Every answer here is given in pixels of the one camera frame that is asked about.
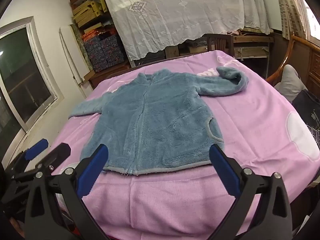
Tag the grey cushion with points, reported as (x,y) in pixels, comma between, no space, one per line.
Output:
(290,82)

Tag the stack of dark patterned boxes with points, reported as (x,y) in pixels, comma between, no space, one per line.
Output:
(105,52)

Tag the wooden shelf with woven mats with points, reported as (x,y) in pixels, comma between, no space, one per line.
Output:
(252,47)

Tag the dark wooden chair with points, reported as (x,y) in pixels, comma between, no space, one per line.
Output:
(220,42)

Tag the pink printed blanket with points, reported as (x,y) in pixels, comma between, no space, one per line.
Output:
(250,135)

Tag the white board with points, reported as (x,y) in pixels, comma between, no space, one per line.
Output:
(71,55)

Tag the white framed window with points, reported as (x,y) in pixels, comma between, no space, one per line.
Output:
(22,75)

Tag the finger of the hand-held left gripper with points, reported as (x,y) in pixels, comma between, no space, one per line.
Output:
(58,155)
(37,150)

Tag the plaid curtain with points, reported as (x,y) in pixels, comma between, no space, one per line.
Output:
(290,7)

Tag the blue fleece jacket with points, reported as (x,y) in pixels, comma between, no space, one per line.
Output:
(155,120)

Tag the green patterned panel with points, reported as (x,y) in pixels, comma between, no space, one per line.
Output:
(79,45)

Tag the rattan chair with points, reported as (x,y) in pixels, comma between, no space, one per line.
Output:
(282,62)

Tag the stack of yellow boxes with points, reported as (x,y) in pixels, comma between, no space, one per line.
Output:
(87,12)

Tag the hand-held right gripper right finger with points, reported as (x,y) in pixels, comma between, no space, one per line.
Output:
(225,170)

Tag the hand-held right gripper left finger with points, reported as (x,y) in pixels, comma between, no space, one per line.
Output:
(92,171)

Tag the black bag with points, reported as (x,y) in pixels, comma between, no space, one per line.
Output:
(307,115)

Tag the white lace cloth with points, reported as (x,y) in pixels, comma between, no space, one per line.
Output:
(175,17)

